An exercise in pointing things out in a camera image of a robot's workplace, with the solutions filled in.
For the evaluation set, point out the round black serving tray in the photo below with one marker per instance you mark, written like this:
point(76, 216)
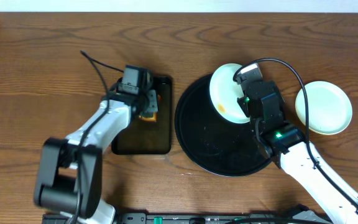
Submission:
point(210, 141)

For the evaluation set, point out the black rectangular water tray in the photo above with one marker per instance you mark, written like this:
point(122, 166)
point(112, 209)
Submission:
point(151, 135)

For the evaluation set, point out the orange green scrub sponge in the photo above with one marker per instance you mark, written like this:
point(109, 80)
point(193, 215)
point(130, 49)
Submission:
point(149, 117)

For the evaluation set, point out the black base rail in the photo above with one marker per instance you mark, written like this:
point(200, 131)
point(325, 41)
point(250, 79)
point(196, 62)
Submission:
point(142, 218)

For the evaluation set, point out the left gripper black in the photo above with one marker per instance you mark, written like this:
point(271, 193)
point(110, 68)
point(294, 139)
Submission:
point(151, 101)

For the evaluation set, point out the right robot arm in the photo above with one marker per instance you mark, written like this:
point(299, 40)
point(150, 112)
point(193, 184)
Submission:
point(287, 146)

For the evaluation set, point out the light blue plate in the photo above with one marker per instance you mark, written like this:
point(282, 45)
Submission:
point(330, 109)
point(224, 93)

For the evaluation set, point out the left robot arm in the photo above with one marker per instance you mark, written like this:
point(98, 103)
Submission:
point(69, 179)

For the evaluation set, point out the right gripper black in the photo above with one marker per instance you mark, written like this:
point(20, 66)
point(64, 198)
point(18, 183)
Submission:
point(252, 83)

